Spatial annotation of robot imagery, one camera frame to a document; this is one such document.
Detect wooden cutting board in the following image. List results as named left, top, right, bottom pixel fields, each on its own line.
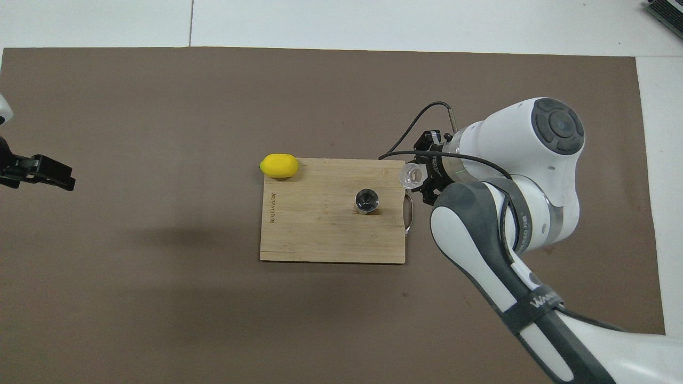
left=260, top=158, right=406, bottom=264

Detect yellow lemon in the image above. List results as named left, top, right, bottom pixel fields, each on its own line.
left=259, top=154, right=299, bottom=179

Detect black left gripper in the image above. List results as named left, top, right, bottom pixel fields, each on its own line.
left=0, top=136, right=76, bottom=191

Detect clear glass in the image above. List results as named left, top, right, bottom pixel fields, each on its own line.
left=355, top=188, right=380, bottom=215

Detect brown table mat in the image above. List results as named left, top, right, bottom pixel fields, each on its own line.
left=0, top=47, right=672, bottom=384

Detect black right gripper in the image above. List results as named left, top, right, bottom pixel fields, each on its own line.
left=415, top=131, right=454, bottom=206

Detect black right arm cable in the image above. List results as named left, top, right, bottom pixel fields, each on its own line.
left=379, top=101, right=522, bottom=252

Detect grey striped device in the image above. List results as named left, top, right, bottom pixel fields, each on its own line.
left=643, top=0, right=683, bottom=41

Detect clear plastic cup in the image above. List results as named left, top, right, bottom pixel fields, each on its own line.
left=400, top=163, right=425, bottom=188

